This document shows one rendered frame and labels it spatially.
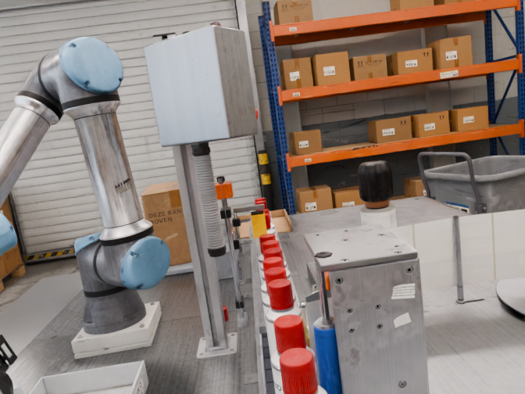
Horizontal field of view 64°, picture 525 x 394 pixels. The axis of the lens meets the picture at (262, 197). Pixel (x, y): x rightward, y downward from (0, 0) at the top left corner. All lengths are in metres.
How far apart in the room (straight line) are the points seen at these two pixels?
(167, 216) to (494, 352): 1.08
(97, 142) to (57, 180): 4.67
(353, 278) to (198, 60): 0.46
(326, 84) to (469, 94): 2.24
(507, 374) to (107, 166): 0.80
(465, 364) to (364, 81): 4.13
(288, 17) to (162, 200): 3.49
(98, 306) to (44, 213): 4.66
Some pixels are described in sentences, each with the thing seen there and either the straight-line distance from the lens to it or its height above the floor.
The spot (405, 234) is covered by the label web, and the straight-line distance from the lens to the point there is 0.91.
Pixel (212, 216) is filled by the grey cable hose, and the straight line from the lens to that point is 0.77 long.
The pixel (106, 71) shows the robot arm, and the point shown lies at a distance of 0.93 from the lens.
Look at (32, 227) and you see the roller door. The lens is 5.82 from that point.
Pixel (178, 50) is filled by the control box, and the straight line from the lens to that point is 0.80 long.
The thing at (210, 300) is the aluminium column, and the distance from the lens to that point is 0.95.
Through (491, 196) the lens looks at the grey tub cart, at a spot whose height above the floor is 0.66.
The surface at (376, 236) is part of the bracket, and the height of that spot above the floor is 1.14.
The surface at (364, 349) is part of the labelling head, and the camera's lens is 0.52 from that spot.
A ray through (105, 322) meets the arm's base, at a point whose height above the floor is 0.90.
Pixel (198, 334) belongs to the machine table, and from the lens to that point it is 1.08.
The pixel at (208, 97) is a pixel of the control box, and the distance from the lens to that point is 0.76.
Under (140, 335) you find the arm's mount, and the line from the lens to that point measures 1.07.
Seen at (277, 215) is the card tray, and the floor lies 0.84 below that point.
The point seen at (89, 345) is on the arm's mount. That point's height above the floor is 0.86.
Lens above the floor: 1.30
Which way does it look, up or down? 10 degrees down
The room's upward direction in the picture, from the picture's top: 8 degrees counter-clockwise
